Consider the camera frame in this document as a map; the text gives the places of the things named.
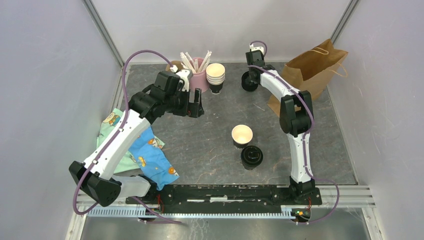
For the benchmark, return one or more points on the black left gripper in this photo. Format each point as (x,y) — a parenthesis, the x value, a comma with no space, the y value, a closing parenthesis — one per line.
(194,109)

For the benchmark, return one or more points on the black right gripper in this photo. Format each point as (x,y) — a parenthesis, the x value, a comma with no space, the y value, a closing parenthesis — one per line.
(263,59)

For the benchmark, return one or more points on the brown cardboard cup carriers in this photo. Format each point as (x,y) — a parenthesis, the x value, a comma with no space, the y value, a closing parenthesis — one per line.
(174,67)

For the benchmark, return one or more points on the brown paper takeout bag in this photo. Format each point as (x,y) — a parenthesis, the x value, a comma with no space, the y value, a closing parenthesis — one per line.
(313,70)

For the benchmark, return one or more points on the black paper coffee cup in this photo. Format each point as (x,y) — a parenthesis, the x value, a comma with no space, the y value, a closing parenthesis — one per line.
(251,157)

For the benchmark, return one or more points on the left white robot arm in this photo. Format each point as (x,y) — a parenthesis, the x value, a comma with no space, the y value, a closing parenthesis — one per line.
(95,175)

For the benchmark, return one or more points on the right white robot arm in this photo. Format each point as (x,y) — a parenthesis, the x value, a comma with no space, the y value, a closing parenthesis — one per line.
(295,117)

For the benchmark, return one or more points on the stack of black lids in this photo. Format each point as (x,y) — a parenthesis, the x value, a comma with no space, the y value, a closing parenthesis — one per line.
(247,83)

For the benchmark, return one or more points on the pink metal utensil cup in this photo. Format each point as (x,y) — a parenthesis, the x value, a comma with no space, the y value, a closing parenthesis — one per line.
(199,81)

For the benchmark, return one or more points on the stack of paper cups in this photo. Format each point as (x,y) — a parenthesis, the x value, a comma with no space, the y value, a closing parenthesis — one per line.
(215,76)

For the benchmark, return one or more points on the wooden stirrers in wrappers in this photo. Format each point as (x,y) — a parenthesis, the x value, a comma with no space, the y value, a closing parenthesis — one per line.
(194,65)

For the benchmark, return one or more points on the blue patterned cloth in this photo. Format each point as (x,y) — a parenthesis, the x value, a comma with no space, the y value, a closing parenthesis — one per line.
(148,154)

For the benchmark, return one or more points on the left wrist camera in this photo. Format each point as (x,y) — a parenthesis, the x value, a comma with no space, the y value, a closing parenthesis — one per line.
(170,82)

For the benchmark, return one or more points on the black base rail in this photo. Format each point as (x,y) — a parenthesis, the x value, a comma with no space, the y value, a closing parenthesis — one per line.
(229,199)

